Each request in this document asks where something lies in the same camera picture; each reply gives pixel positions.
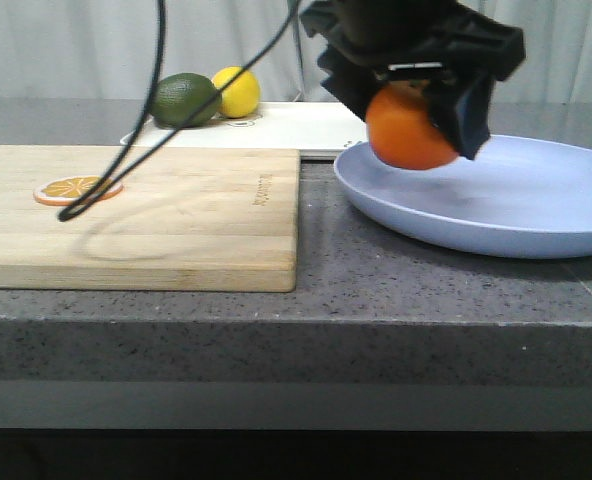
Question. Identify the light blue plate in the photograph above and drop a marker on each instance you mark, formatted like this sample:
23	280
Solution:
520	198

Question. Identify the yellow lemon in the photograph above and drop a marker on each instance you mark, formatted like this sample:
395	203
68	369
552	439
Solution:
242	97

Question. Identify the dark green lime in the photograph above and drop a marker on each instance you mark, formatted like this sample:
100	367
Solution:
185	100

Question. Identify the wooden cutting board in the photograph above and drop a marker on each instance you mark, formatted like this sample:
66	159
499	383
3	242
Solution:
188	219

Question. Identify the whole orange fruit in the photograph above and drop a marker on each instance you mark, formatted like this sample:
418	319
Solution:
401	134

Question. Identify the orange slice toy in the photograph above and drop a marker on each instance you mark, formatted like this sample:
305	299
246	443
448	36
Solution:
66	190

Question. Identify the white rectangular tray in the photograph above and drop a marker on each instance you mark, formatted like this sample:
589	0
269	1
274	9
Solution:
316	130

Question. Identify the grey curtain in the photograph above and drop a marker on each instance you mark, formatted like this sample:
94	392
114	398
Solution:
105	49

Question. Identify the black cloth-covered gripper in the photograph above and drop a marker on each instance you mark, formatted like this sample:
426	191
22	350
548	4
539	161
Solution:
368	36

